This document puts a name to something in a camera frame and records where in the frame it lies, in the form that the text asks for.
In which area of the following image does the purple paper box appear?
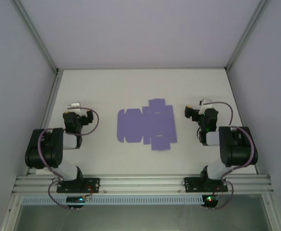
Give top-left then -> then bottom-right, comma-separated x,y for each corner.
116,98 -> 178,152

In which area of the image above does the left controller board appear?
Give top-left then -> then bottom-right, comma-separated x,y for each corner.
66,195 -> 86,209

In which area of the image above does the controller board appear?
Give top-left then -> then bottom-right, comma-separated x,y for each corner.
202,194 -> 220,209
66,195 -> 86,209

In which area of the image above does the right controller board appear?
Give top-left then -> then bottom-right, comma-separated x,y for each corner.
202,194 -> 220,209

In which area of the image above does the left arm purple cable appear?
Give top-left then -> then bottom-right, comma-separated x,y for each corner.
38,107 -> 100,210

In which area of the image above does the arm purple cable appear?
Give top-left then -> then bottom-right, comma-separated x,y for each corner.
209,101 -> 255,211
38,107 -> 100,210

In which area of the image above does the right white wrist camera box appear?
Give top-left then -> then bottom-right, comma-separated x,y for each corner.
199,98 -> 214,114

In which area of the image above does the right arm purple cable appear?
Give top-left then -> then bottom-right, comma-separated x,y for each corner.
209,101 -> 255,211

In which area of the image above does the aluminium table side rail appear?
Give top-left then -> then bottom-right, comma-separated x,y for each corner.
224,68 -> 261,174
26,69 -> 64,176

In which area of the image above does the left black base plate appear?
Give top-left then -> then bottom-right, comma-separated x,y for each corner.
56,177 -> 101,193

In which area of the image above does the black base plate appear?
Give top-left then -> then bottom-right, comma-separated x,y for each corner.
56,177 -> 101,193
183,177 -> 229,193

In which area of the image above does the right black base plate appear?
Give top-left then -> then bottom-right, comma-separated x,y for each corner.
183,177 -> 229,193

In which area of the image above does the aluminium mounting rail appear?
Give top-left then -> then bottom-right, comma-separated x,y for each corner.
12,175 -> 275,193

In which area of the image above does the aluminium frame post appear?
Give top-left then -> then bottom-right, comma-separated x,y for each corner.
224,0 -> 270,71
12,0 -> 60,73

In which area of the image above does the slotted light blue cable duct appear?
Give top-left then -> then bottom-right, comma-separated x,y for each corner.
21,195 -> 204,206

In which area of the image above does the aluminium frame leg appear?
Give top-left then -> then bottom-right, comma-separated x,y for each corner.
260,192 -> 281,231
0,193 -> 24,231

